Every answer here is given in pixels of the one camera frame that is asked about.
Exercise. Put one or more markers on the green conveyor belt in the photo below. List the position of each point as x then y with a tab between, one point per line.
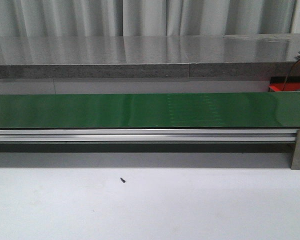
155	110

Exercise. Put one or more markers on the grey stone counter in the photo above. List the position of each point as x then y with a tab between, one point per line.
207	56

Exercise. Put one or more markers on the red plastic bin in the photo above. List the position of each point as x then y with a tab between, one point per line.
277	84

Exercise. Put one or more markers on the aluminium conveyor rail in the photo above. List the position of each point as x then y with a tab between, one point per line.
149	135

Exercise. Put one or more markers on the white pleated curtain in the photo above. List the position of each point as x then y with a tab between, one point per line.
84	18

